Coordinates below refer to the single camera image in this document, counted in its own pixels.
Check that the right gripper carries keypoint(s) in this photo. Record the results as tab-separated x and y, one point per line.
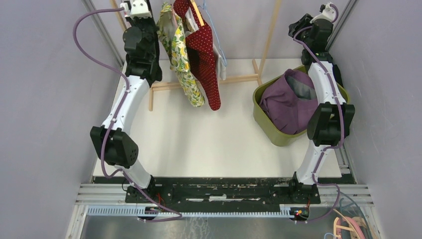
303	22

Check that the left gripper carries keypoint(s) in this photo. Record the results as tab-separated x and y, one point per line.
134	21

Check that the purple pleated skirt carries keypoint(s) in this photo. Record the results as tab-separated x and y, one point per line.
290	102

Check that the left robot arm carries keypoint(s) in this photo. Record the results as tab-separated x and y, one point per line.
112	141

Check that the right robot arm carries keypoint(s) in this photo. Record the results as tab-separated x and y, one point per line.
318	64

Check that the lemon print skirt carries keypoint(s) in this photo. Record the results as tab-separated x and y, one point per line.
171	34

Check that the red polka dot skirt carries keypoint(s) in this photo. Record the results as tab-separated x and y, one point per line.
200	52

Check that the black garment behind basket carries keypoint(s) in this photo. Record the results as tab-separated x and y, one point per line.
337	74

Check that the wooden clothes rack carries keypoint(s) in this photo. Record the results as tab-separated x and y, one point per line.
237	71

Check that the olive green plastic basket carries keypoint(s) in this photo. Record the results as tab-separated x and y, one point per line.
267	125

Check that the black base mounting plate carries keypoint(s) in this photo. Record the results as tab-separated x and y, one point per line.
229	195

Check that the pile of spare hangers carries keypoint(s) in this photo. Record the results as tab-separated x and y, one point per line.
350	222

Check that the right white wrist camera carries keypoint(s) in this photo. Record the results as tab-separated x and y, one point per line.
328	12

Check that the right aluminium frame post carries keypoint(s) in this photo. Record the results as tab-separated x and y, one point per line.
349	7

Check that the aluminium frame post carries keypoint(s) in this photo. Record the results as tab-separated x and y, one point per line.
349	7
109	26

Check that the left aluminium frame post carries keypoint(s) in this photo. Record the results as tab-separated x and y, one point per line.
109	26

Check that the blue wire hanger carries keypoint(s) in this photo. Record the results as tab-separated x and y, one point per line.
205	8

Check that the white slotted cable duct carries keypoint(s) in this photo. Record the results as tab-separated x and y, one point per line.
143	211

